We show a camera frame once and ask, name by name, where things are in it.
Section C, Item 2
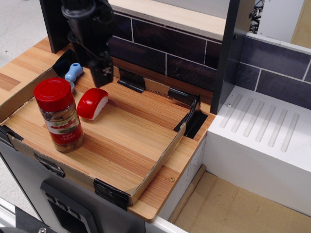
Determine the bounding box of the basil bottle with red cap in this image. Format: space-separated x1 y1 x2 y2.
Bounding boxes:
34 78 84 152

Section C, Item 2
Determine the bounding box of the red and white toy sushi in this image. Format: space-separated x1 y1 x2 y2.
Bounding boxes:
77 88 109 120

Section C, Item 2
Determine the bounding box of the blue handled grey measuring spoon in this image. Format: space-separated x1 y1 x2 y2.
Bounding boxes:
65 63 84 93

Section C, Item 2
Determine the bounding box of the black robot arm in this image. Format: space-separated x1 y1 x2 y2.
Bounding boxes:
61 0 114 88

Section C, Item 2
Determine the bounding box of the dark grey vertical post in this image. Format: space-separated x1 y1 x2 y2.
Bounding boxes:
210 0 255 115

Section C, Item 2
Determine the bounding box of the white ribbed drainboard sink unit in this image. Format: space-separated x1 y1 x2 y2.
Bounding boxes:
203 86 311 215

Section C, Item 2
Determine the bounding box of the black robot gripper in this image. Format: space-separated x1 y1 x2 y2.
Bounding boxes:
61 4 114 88

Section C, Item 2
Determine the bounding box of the grey toy oven front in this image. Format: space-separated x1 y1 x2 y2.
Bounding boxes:
39 179 99 233

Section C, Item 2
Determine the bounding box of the cardboard fence with black tape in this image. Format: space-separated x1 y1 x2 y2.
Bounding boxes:
0 47 214 219

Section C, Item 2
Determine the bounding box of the dark grey left post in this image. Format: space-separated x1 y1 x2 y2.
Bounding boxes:
39 0 70 53

